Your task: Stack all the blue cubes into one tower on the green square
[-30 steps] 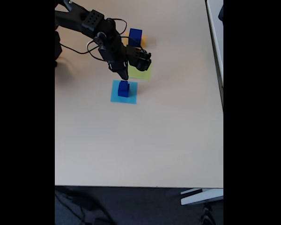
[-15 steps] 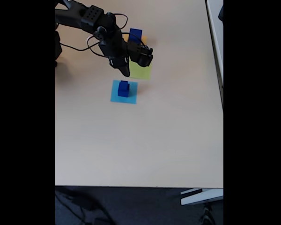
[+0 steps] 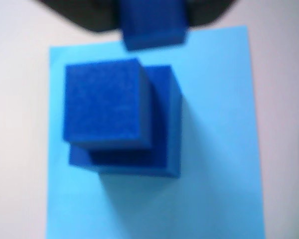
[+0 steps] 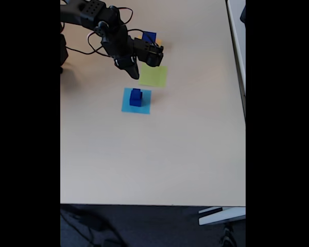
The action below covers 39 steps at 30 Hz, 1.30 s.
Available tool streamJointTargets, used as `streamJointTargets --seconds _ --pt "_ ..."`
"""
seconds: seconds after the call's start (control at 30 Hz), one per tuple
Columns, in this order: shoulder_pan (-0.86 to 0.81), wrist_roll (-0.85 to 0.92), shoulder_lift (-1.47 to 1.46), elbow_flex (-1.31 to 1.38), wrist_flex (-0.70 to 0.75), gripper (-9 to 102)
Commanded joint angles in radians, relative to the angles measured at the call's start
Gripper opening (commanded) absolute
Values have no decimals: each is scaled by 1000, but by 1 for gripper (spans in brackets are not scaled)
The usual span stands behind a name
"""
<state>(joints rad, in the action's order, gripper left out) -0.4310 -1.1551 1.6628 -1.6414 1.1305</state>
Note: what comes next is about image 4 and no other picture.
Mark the small blue cube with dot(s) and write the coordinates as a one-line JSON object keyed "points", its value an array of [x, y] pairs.
{"points": [[136, 93]]}

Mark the large blue cube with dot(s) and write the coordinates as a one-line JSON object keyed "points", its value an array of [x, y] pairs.
{"points": [[149, 36]]}

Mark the medium blue cube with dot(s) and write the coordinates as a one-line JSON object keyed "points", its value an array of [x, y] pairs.
{"points": [[136, 102]]}

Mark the green paper square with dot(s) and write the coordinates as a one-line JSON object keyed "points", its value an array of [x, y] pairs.
{"points": [[154, 77]]}

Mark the light blue paper square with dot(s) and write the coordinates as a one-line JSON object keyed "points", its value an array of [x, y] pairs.
{"points": [[126, 108]]}

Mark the orange paper square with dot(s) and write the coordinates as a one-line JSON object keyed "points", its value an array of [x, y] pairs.
{"points": [[158, 41]]}

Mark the dark blue object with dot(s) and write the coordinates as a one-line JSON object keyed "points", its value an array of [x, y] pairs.
{"points": [[243, 15]]}

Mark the white table foot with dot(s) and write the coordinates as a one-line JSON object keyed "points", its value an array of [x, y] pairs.
{"points": [[221, 216]]}

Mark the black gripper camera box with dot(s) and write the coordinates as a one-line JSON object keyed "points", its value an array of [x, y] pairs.
{"points": [[150, 54]]}

